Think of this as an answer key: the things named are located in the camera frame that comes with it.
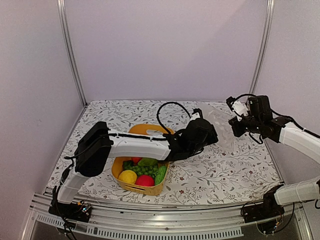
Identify clear zip top bag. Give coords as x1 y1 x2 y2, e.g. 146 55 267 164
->
197 102 236 152

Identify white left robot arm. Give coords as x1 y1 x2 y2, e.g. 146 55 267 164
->
54 118 218 217

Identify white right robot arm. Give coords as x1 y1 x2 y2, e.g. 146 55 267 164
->
228 116 320 218

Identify green toy cucumber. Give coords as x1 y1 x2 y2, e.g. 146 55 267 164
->
154 165 167 186

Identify green toy grapes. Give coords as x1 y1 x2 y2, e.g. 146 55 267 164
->
130 165 159 178

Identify green toy cabbage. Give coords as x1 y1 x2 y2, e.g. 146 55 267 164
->
137 157 158 167

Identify floral tablecloth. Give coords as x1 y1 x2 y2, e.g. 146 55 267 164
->
46 100 282 205

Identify orange toy carrot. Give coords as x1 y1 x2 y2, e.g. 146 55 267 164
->
131 157 142 165

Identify red toy apple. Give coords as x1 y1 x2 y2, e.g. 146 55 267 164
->
135 175 155 187

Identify green toy broccoli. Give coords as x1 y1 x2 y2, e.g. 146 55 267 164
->
122 160 134 171

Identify yellow toy lemon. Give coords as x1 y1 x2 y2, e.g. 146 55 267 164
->
118 170 138 184

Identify yellow plastic basket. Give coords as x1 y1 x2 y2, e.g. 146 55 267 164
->
108 124 171 196

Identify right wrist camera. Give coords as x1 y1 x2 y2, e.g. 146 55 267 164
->
226 96 249 121

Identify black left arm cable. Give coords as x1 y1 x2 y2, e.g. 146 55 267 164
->
156 101 193 137

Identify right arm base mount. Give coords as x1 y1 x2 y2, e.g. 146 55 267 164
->
240 193 285 235

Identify right aluminium frame post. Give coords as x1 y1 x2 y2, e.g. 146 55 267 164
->
249 0 275 94

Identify aluminium frame post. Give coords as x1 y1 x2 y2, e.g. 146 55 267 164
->
249 0 275 94
56 0 88 108

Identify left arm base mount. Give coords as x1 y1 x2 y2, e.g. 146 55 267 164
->
48 186 92 223

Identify left aluminium frame post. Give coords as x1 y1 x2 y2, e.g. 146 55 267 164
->
56 0 88 108

